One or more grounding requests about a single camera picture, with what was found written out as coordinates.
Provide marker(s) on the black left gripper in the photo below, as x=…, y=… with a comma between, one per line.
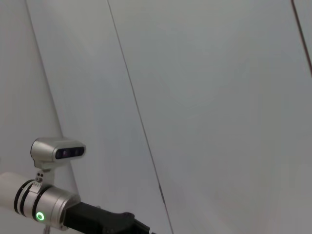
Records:
x=97, y=221

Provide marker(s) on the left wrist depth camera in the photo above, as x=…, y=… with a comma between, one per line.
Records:
x=46, y=150

